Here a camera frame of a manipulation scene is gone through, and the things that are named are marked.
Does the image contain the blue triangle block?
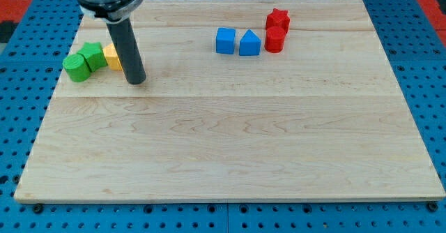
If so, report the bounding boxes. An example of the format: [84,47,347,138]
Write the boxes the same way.
[239,29,261,56]

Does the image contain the blue cube block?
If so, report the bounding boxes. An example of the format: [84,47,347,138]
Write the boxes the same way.
[215,27,236,54]

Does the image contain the red cylinder block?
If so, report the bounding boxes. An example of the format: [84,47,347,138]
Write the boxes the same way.
[264,27,286,53]

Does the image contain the light wooden board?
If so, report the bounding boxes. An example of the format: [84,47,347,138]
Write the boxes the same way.
[15,0,445,204]

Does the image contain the red star block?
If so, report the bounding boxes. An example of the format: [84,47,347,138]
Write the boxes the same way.
[265,8,291,33]

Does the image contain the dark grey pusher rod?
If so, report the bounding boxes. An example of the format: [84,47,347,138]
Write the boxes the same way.
[107,18,146,85]

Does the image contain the yellow block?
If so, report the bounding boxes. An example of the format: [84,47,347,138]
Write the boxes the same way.
[102,43,123,71]

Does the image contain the green star block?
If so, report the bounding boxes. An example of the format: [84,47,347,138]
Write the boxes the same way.
[77,43,107,73]

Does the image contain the green cylinder block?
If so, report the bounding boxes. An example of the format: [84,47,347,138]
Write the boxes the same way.
[62,54,91,82]

